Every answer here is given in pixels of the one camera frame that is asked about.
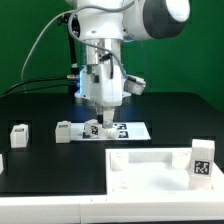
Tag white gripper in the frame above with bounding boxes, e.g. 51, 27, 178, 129
79, 64, 123, 128

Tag white square table top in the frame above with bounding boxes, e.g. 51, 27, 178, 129
105, 147, 224, 195

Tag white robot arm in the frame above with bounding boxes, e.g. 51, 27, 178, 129
65, 0, 190, 129

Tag white tag sheet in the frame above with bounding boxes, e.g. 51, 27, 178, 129
70, 122, 151, 141

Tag white block at left edge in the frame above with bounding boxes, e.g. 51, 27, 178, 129
0, 154, 4, 175

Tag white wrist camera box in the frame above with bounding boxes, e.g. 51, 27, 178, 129
124, 75, 146, 95

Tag grey corrugated arm cable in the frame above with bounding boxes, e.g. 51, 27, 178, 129
67, 0, 138, 73

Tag grey camera cable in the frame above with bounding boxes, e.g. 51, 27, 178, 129
20, 12, 69, 83

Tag black camera on stand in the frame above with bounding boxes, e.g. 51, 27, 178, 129
57, 13, 80, 36

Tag white front fence rail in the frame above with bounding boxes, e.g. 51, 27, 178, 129
0, 192, 224, 224

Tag white fence rail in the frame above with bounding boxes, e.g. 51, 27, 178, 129
0, 192, 224, 224
211, 164, 224, 191

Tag black cables on table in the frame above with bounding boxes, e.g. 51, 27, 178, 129
0, 77, 81, 100

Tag white right fence rail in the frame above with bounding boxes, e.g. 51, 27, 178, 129
211, 164, 224, 191

